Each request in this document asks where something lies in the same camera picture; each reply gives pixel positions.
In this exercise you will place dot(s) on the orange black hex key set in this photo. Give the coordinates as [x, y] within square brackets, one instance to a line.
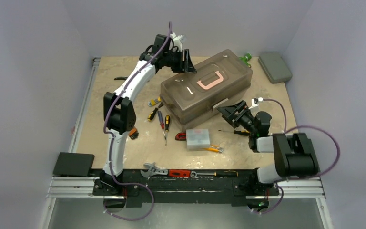
[133, 133]

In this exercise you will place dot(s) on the translucent white parts box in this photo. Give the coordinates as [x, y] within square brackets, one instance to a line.
[197, 139]

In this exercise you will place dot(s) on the green plastic tool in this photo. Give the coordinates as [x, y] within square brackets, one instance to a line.
[246, 59]

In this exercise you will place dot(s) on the yellow black screwdriver near box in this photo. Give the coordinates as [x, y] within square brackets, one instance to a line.
[238, 132]

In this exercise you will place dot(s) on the beige translucent tool box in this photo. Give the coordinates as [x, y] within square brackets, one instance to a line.
[193, 98]

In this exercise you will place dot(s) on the grey plastic case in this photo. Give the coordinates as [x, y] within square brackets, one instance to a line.
[275, 67]

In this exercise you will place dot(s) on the red black utility knife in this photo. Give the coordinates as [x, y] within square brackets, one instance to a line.
[181, 136]

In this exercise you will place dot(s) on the black box on rail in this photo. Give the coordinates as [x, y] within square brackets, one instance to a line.
[73, 165]

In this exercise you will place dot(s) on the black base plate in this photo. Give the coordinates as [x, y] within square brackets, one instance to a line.
[134, 190]

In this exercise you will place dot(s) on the orange handled tool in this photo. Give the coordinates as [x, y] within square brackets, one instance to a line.
[214, 148]

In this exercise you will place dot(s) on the red handled ratchet tool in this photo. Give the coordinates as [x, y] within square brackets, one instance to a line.
[182, 173]

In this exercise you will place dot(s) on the yellow black short screwdriver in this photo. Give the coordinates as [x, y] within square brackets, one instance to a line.
[166, 127]

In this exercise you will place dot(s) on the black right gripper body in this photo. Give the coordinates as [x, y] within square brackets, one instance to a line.
[237, 114]

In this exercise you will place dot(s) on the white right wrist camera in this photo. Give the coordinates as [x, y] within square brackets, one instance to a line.
[255, 102]

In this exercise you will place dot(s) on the red blue screwdriver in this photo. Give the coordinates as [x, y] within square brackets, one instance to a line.
[160, 116]

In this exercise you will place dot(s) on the silver adjustable wrench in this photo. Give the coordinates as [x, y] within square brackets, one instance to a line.
[152, 170]

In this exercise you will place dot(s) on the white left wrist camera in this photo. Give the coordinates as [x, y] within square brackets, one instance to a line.
[177, 41]

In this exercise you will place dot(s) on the black yellow stubby screwdriver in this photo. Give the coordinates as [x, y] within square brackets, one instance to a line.
[154, 112]

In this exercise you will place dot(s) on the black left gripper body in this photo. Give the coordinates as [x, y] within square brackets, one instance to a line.
[177, 65]

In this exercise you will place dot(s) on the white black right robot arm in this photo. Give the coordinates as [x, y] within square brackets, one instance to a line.
[294, 155]

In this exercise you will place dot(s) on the black handled pliers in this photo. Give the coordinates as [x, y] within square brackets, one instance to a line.
[121, 78]

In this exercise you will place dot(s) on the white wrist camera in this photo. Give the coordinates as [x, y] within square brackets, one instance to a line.
[255, 102]
[177, 41]

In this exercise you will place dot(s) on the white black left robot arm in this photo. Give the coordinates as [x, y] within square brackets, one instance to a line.
[119, 113]

